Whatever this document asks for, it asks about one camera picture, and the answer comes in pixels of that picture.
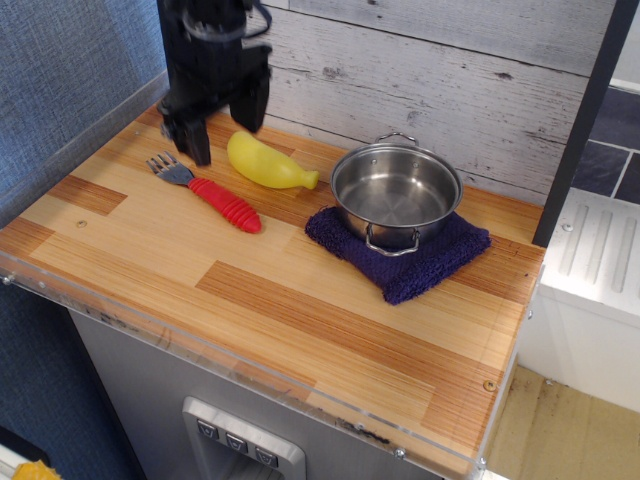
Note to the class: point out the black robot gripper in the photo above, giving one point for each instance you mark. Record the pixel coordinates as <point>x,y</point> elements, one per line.
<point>213,69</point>

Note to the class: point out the right dark wooden post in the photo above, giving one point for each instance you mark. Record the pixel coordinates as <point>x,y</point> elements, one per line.
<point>606,61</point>

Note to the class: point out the yellow plastic banana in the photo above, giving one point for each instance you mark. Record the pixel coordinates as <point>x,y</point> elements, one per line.
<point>266,166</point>

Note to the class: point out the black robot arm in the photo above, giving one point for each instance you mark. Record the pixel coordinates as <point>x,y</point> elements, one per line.
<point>209,68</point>

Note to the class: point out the stainless steel pot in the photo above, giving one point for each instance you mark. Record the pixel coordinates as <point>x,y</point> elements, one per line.
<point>394,194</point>

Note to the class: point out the white toy sink drainer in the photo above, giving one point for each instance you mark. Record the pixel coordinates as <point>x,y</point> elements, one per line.
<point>594,252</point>

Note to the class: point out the purple folded cloth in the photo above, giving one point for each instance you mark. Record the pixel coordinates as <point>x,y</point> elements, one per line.
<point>408,276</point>

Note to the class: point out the red handled metal fork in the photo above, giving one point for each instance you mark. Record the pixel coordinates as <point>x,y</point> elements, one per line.
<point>234,209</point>

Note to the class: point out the yellow black object corner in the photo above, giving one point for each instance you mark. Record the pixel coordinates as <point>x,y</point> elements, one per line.
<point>35,471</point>

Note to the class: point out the grey toy dispenser panel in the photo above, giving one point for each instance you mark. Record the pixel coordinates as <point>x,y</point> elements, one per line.
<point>228,447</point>

